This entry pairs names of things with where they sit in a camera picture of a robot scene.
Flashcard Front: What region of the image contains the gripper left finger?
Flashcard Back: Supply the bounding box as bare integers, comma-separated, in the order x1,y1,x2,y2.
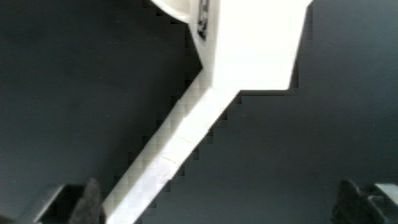
15,179,106,224

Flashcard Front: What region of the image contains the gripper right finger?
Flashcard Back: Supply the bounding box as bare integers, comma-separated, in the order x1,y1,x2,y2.
330,180,398,224

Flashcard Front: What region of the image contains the white front fence bar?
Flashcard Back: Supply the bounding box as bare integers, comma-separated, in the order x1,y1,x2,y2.
102,73,237,224

